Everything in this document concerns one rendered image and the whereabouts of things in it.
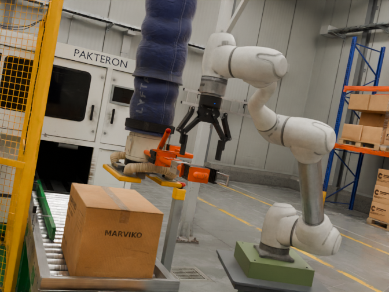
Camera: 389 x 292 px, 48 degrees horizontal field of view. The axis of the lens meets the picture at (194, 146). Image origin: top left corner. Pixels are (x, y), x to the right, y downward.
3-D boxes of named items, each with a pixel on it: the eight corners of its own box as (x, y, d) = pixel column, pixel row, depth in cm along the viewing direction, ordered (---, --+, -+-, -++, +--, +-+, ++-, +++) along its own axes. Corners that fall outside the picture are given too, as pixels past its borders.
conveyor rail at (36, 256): (21, 201, 417) (24, 182, 416) (26, 202, 419) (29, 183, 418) (33, 317, 205) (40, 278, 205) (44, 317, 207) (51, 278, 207)
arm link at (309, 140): (304, 232, 233) (345, 245, 220) (291, 254, 223) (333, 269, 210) (293, 108, 190) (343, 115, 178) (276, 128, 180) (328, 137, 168)
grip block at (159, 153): (147, 161, 184) (149, 148, 183) (168, 164, 188) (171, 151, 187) (153, 165, 176) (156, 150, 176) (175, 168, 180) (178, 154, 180)
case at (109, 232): (60, 246, 268) (71, 182, 266) (124, 249, 284) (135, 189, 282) (72, 286, 213) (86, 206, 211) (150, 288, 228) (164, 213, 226)
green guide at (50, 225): (26, 186, 417) (28, 178, 417) (38, 188, 421) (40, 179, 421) (36, 239, 271) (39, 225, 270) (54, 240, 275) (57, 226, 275)
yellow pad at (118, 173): (102, 167, 215) (103, 157, 214) (121, 170, 219) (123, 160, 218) (118, 181, 184) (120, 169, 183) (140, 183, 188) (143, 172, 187)
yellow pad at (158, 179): (139, 172, 222) (140, 162, 222) (157, 174, 226) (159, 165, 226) (160, 186, 191) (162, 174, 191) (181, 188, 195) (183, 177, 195)
